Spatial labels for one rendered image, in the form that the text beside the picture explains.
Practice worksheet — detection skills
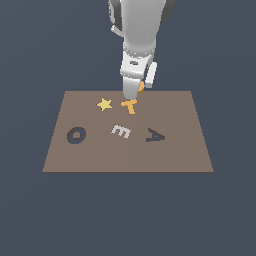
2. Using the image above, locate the brown slotted board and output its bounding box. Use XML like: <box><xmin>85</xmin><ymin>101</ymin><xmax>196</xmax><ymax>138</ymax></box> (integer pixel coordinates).
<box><xmin>41</xmin><ymin>90</ymin><xmax>215</xmax><ymax>174</ymax></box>

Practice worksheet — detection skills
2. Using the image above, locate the yellow star block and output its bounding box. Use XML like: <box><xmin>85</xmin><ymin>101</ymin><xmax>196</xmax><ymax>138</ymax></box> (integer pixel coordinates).
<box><xmin>96</xmin><ymin>97</ymin><xmax>114</xmax><ymax>112</ymax></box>

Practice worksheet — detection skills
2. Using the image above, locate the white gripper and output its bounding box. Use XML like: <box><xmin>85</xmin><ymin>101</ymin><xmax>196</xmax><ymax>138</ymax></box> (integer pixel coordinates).
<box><xmin>119</xmin><ymin>49</ymin><xmax>158</xmax><ymax>101</ymax></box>

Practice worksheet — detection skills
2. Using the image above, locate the orange letter T block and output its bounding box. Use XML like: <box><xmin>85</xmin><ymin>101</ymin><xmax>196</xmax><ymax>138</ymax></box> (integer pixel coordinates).
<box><xmin>120</xmin><ymin>98</ymin><xmax>139</xmax><ymax>116</ymax></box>

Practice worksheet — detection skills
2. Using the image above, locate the orange rounded block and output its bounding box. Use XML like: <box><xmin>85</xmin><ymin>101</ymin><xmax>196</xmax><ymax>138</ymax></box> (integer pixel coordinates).
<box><xmin>136</xmin><ymin>80</ymin><xmax>146</xmax><ymax>96</ymax></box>

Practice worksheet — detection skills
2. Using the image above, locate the pale grey letter E block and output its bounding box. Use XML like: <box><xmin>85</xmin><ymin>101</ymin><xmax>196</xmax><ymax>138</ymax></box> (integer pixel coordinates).
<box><xmin>110</xmin><ymin>124</ymin><xmax>132</xmax><ymax>139</ymax></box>

